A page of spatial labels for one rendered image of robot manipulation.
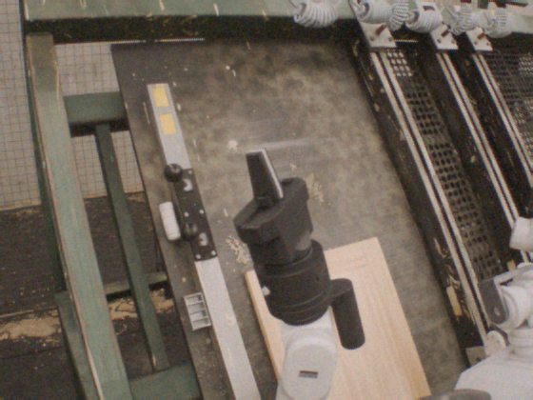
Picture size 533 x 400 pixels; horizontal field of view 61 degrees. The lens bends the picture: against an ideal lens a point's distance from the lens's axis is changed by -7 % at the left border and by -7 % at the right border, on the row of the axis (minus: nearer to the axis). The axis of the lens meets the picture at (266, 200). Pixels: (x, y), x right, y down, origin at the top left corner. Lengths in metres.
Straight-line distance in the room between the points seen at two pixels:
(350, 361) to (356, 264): 0.23
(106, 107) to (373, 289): 0.77
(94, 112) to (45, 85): 0.14
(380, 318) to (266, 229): 0.73
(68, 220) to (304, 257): 0.53
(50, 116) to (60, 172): 0.13
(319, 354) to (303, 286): 0.10
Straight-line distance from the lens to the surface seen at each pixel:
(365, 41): 1.48
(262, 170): 0.53
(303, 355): 0.61
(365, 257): 1.21
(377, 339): 1.19
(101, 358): 0.92
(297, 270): 0.56
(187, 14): 1.21
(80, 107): 1.16
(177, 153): 1.06
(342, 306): 0.62
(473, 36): 1.83
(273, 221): 0.51
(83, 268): 0.94
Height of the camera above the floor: 1.77
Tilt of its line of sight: 19 degrees down
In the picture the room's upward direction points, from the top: straight up
